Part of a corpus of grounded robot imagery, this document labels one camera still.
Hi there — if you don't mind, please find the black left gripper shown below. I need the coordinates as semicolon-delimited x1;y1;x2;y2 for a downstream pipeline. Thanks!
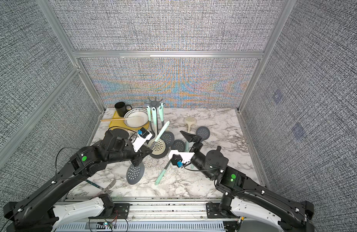
108;140;155;167

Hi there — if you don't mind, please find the grey utensil rack stand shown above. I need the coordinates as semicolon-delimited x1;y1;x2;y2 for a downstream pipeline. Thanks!
146;97;162;149

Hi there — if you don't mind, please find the grey skimmer back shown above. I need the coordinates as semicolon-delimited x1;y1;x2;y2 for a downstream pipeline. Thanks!
126;121;170;185

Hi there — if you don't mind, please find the cream skimmer mint handle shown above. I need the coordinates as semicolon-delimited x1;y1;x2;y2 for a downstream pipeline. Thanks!
154;139;187;186

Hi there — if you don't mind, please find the grey skimmer lone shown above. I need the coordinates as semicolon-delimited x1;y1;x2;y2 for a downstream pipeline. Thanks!
158;103;175;148

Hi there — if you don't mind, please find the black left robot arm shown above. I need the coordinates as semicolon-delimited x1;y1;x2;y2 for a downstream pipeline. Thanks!
3;128;153;232

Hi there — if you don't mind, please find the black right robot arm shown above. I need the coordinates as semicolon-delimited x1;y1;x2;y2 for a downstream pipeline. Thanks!
169;131;315;232

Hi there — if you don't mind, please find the cream slotted spatula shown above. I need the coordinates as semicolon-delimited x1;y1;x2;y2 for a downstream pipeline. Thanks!
184;117;197;133

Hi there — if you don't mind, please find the white bowl black rim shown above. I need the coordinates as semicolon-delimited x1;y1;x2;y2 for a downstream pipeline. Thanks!
124;108;148;128

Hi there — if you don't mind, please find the yellow tray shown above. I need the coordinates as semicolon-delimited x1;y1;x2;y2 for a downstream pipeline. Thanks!
109;113;148;130

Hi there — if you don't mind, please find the black mug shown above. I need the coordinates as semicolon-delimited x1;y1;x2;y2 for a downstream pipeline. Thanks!
114;101;133;118

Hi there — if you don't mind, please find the metal fork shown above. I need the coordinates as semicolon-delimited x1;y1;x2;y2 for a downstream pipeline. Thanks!
85;179;116;195

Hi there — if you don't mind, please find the wooden handled white spatula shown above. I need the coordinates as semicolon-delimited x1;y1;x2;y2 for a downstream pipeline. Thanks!
101;116;144;122

